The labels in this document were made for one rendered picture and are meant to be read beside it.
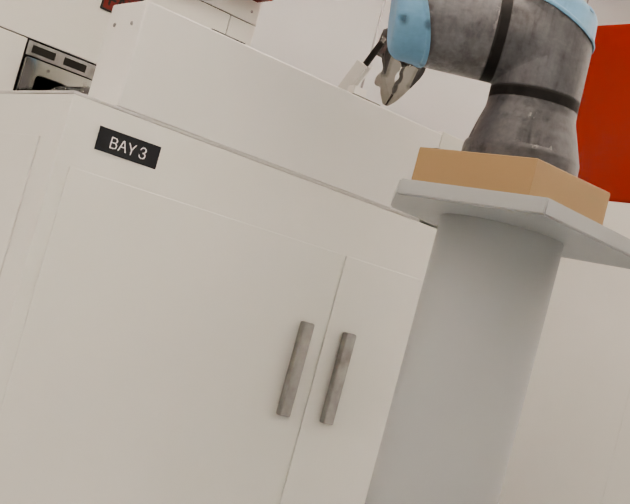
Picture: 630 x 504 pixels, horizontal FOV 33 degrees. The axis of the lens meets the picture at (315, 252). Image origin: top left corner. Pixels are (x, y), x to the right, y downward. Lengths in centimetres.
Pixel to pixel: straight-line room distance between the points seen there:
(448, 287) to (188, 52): 45
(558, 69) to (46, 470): 81
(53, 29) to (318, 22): 230
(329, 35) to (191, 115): 285
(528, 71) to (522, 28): 5
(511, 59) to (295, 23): 281
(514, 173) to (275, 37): 287
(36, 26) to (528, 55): 97
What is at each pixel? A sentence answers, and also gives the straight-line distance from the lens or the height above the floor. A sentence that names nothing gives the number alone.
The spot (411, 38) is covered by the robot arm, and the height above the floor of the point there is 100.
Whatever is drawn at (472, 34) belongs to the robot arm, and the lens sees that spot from 135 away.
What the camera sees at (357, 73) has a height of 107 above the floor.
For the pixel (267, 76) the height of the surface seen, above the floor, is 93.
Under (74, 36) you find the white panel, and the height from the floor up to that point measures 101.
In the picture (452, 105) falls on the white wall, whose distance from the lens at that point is 468.
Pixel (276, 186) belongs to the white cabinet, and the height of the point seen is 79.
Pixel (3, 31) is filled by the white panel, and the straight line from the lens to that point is 197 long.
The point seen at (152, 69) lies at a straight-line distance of 138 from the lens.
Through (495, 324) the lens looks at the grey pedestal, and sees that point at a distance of 129.
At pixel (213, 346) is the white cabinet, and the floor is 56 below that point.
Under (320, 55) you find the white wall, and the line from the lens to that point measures 420.
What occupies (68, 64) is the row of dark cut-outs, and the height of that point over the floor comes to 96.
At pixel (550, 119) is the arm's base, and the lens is 134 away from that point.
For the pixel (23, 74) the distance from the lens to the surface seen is 196.
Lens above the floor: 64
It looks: 3 degrees up
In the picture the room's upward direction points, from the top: 15 degrees clockwise
